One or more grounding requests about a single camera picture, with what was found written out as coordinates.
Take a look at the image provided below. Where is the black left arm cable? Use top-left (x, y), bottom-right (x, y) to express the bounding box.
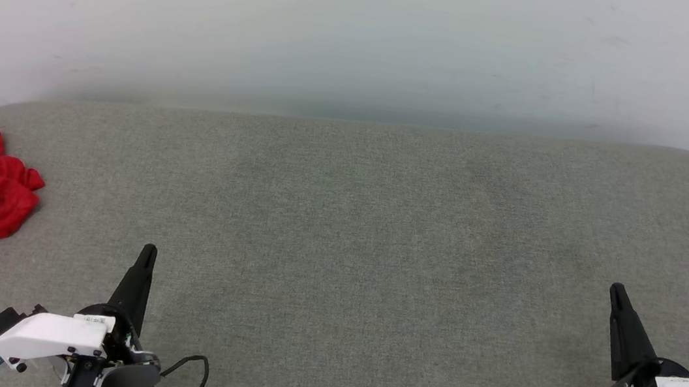
top-left (159, 350), bottom-right (212, 387)

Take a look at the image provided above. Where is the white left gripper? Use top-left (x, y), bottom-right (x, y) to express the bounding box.
top-left (0, 227), bottom-right (176, 387)

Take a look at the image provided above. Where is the grey fabric sofa seat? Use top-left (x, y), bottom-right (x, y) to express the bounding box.
top-left (0, 66), bottom-right (689, 387)

